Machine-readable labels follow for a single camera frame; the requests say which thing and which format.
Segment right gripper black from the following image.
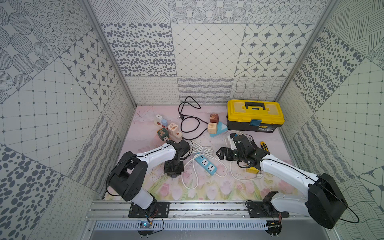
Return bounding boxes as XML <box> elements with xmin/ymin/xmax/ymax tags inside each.
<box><xmin>216</xmin><ymin>147</ymin><xmax>246</xmax><ymax>162</ymax></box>

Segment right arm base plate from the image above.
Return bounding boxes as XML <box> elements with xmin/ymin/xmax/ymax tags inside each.
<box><xmin>245</xmin><ymin>200</ymin><xmax>290</xmax><ymax>218</ymax></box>

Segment aluminium rail frame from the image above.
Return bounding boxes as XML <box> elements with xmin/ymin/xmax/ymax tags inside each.
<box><xmin>83</xmin><ymin>199</ymin><xmax>334</xmax><ymax>222</ymax></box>

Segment teal power strip base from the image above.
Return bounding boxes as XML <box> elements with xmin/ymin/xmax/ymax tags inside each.
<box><xmin>210</xmin><ymin>122</ymin><xmax>228</xmax><ymax>138</ymax></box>

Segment light blue USB charger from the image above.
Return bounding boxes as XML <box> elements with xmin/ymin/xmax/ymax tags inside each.
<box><xmin>161</xmin><ymin>119</ymin><xmax>168</xmax><ymax>128</ymax></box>

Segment black power cable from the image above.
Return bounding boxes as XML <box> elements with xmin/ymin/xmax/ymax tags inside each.
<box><xmin>178</xmin><ymin>96</ymin><xmax>211</xmax><ymax>141</ymax></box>

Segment yellow black toolbox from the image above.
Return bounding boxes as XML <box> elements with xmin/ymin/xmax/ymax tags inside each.
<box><xmin>227</xmin><ymin>100</ymin><xmax>285</xmax><ymax>133</ymax></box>

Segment green dragon cube socket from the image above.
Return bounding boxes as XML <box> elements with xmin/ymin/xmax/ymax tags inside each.
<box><xmin>157</xmin><ymin>128</ymin><xmax>170</xmax><ymax>142</ymax></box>

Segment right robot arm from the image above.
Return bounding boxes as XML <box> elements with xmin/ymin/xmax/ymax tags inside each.
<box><xmin>216</xmin><ymin>134</ymin><xmax>348</xmax><ymax>229</ymax></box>

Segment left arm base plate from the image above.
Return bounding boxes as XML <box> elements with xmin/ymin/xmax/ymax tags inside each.
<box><xmin>129</xmin><ymin>202</ymin><xmax>170</xmax><ymax>218</ymax></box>

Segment yellow plug adapter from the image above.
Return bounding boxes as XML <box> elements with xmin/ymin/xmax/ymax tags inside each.
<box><xmin>246</xmin><ymin>167</ymin><xmax>260</xmax><ymax>174</ymax></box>

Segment white USB charger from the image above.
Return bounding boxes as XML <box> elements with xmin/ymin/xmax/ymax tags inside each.
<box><xmin>156</xmin><ymin>115</ymin><xmax>163</xmax><ymax>122</ymax></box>

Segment yellow utility knife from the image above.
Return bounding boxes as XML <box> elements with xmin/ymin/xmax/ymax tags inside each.
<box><xmin>260</xmin><ymin>141</ymin><xmax>269</xmax><ymax>152</ymax></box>

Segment white power cable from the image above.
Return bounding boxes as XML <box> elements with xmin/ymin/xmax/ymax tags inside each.
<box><xmin>179</xmin><ymin>129</ymin><xmax>265</xmax><ymax>191</ymax></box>

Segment dark red cube socket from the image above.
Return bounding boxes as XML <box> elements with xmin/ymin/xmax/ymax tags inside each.
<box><xmin>210</xmin><ymin>113</ymin><xmax>219</xmax><ymax>124</ymax></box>

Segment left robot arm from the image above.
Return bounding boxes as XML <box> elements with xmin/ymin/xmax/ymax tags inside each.
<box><xmin>106</xmin><ymin>140</ymin><xmax>192</xmax><ymax>216</ymax></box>

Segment pink deer cube socket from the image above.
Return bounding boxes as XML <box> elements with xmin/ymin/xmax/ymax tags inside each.
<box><xmin>167</xmin><ymin>123</ymin><xmax>179</xmax><ymax>135</ymax></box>

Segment blue power strip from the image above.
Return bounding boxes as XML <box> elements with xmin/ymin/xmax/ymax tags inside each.
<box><xmin>195</xmin><ymin>154</ymin><xmax>217</xmax><ymax>176</ymax></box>

